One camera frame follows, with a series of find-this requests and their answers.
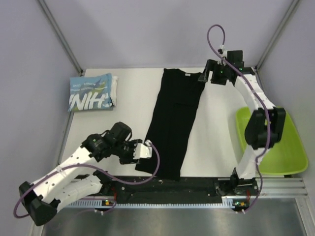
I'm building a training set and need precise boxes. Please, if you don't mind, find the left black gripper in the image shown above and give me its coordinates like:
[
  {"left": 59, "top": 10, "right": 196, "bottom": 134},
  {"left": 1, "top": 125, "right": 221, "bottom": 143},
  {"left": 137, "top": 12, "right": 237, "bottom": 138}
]
[{"left": 114, "top": 139, "right": 143, "bottom": 164}]

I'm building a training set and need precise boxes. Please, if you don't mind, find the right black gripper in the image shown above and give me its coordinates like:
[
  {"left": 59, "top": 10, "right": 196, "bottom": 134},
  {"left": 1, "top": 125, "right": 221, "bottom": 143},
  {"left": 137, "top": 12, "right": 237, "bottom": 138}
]
[{"left": 197, "top": 60, "right": 230, "bottom": 86}]

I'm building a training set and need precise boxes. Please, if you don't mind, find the black t shirt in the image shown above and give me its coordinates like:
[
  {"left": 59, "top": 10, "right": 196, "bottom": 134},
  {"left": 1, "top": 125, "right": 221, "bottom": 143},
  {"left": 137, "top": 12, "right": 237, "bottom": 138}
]
[{"left": 135, "top": 69, "right": 205, "bottom": 181}]

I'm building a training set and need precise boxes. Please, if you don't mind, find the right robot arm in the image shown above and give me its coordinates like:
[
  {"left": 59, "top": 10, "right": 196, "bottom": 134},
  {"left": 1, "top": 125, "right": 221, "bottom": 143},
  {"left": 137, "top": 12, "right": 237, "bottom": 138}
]
[{"left": 198, "top": 50, "right": 286, "bottom": 195}]

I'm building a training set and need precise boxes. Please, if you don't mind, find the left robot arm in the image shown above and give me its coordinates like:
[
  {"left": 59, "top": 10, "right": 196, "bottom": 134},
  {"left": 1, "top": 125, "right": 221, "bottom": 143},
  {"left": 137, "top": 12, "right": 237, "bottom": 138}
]
[{"left": 13, "top": 122, "right": 152, "bottom": 226}]

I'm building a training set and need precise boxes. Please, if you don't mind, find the folded blue printed t shirt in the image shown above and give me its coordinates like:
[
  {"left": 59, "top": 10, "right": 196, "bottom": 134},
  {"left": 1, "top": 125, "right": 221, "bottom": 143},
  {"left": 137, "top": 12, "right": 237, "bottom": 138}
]
[{"left": 68, "top": 73, "right": 115, "bottom": 112}]

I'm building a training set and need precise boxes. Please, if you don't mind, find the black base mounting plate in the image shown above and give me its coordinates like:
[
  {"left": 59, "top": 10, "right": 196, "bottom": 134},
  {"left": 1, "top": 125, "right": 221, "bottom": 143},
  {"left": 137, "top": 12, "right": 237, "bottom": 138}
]
[{"left": 91, "top": 177, "right": 258, "bottom": 204}]

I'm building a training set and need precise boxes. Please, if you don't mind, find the green plastic bin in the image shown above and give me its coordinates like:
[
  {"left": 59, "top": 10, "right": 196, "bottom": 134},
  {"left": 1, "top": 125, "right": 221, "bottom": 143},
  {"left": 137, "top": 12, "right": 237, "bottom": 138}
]
[{"left": 235, "top": 105, "right": 309, "bottom": 176}]

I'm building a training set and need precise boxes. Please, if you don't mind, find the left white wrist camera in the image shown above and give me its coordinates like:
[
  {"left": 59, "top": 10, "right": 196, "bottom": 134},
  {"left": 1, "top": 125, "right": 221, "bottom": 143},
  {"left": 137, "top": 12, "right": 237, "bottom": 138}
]
[{"left": 133, "top": 140, "right": 153, "bottom": 159}]

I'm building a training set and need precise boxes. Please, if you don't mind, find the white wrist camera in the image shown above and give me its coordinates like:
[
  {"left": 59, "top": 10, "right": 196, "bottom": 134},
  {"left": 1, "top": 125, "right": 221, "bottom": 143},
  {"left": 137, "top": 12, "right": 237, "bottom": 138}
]
[
  {"left": 218, "top": 44, "right": 227, "bottom": 58},
  {"left": 133, "top": 140, "right": 153, "bottom": 159}
]

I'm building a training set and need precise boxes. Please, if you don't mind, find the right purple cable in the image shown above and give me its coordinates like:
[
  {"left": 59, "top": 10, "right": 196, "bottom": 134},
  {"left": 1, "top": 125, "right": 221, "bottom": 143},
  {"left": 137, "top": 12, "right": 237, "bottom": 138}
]
[{"left": 207, "top": 24, "right": 272, "bottom": 214}]

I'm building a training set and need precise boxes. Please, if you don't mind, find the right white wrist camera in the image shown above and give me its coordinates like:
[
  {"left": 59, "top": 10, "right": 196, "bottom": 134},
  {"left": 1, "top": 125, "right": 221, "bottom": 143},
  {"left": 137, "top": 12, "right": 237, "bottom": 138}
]
[{"left": 218, "top": 44, "right": 227, "bottom": 58}]

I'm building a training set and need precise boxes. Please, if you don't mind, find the light blue cable duct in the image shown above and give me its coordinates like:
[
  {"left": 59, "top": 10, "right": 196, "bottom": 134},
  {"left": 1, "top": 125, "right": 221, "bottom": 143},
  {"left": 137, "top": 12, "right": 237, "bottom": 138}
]
[{"left": 66, "top": 198, "right": 249, "bottom": 209}]

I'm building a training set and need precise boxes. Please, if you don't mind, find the right aluminium frame post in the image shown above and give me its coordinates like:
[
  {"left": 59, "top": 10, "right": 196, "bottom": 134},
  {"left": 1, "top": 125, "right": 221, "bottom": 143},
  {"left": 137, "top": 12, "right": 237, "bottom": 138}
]
[{"left": 255, "top": 0, "right": 301, "bottom": 72}]

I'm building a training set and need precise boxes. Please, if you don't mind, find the aluminium frame post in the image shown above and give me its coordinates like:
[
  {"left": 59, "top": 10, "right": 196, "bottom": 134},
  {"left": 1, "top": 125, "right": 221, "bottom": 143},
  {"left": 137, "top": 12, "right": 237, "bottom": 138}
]
[
  {"left": 36, "top": 0, "right": 84, "bottom": 76},
  {"left": 255, "top": 0, "right": 301, "bottom": 72}
]

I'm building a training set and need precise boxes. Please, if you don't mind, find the aluminium front rail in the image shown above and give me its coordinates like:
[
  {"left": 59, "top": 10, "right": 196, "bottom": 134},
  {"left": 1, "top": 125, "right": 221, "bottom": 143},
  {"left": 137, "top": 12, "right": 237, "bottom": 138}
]
[{"left": 39, "top": 177, "right": 309, "bottom": 197}]

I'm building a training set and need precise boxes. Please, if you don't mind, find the left aluminium frame post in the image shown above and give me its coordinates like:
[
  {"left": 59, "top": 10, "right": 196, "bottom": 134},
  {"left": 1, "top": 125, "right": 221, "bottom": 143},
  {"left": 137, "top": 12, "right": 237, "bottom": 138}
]
[{"left": 36, "top": 0, "right": 84, "bottom": 76}]

